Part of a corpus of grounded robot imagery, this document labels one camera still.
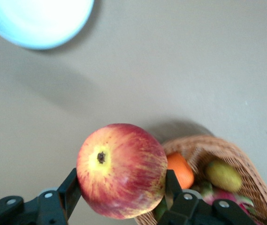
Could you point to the pink dragon fruit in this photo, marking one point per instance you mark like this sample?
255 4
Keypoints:
217 193

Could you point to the blue plate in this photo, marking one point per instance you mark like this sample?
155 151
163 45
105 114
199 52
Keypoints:
37 21

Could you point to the brown table cloth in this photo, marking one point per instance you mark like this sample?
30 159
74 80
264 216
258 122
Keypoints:
171 70

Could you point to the brown kiwi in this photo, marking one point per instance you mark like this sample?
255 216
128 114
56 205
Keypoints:
222 175

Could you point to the red yellow apple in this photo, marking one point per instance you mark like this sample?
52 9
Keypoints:
124 171

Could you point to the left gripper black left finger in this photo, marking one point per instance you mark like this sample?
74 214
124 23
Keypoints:
49 206

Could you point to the green avocado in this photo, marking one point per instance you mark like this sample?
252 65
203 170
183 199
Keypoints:
160 209

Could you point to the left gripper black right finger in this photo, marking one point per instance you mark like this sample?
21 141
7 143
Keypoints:
189 211

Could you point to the brown wicker basket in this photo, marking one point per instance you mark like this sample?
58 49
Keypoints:
253 168

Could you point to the orange fruit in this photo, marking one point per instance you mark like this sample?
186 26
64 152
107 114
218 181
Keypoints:
180 171

